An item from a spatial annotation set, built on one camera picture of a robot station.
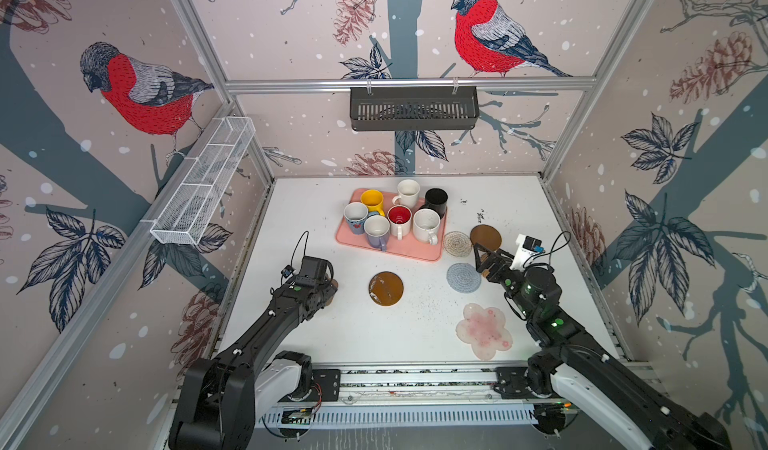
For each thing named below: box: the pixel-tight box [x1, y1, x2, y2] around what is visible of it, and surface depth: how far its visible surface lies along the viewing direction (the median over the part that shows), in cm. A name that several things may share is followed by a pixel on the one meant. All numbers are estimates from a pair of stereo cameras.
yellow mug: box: [360, 189, 386, 217], surface depth 103 cm
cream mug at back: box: [392, 179, 420, 210], surface depth 108 cm
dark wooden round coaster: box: [470, 224, 502, 251], surface depth 105 cm
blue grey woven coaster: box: [446, 263, 482, 293], surface depth 94 cm
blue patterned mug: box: [343, 201, 377, 235], surface depth 100 cm
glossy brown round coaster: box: [368, 271, 404, 306], surface depth 92 cm
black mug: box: [424, 188, 449, 219], surface depth 106 cm
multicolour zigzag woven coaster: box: [444, 231, 473, 257], surface depth 103 cm
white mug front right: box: [412, 208, 441, 246], surface depth 100 cm
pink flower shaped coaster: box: [455, 303, 513, 361], surface depth 84 cm
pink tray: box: [335, 189, 448, 262], surface depth 102 cm
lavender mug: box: [364, 214, 391, 252], surface depth 100 cm
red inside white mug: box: [387, 204, 413, 241], surface depth 101 cm
